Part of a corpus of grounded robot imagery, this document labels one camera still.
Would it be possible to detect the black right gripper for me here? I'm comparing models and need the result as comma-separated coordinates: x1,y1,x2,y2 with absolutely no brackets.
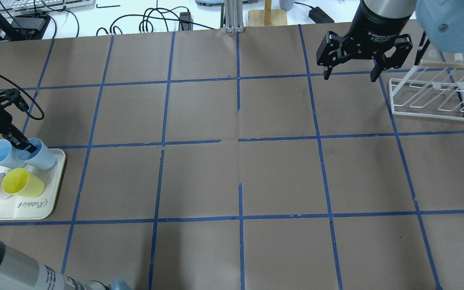
316,0,417,83

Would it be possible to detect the light blue cup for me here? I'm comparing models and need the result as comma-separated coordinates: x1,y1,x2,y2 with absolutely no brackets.
15,138,56,170
0,139,26,169

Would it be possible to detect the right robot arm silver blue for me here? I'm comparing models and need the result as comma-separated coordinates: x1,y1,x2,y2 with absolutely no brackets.
316,0,464,81

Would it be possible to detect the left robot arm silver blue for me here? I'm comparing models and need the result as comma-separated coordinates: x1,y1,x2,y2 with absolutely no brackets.
0,87,129,290

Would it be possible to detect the yellow cup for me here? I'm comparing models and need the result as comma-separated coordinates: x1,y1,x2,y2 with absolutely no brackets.
2,168,46,198

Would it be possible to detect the blue cup on desk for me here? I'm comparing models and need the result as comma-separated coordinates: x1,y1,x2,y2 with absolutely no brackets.
279,0,295,12

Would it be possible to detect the black power adapter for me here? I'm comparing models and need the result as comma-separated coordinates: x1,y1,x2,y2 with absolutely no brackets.
308,7,335,24

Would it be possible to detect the cream plastic tray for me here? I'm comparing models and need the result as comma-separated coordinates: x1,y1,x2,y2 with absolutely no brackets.
0,149,66,220

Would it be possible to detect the wooden mug tree stand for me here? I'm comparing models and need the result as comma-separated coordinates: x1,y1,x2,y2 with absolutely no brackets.
247,0,288,27

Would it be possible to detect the white wire cup rack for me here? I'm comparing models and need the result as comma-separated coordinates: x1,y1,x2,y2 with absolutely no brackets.
388,51,464,121

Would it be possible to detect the aluminium frame post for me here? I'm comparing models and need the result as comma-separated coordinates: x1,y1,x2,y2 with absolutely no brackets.
224,0,244,33

